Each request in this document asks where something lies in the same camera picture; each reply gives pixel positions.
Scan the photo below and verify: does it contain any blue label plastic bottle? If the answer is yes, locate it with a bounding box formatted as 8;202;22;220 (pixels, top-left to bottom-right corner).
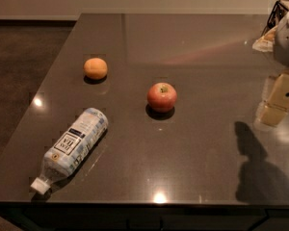
31;108;108;194

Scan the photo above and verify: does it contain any red apple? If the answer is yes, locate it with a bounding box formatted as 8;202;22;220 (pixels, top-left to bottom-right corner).
146;83;177;113

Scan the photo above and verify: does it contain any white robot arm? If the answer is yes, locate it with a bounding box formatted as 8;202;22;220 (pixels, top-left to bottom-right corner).
252;0;289;127

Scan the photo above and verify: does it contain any orange fruit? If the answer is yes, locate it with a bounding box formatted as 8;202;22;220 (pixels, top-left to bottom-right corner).
83;58;108;80

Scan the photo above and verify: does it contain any crumpled snack bag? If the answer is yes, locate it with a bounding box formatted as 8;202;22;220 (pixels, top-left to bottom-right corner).
252;27;276;52

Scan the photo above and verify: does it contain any black wire basket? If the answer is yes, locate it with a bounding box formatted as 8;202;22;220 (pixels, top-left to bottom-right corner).
267;0;289;29

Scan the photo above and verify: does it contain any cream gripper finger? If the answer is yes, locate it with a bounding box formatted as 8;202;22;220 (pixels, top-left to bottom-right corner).
259;72;289;127

